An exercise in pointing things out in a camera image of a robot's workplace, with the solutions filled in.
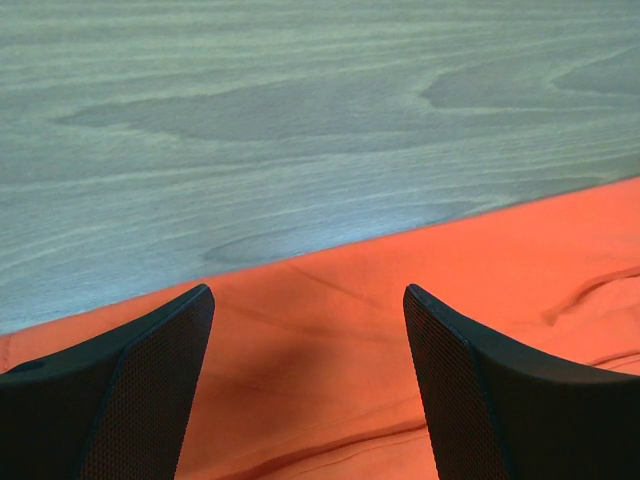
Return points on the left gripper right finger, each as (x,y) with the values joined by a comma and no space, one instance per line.
(496,408)

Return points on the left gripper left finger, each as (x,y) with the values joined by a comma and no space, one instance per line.
(115,406)

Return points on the orange t shirt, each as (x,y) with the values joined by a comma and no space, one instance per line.
(308,372)

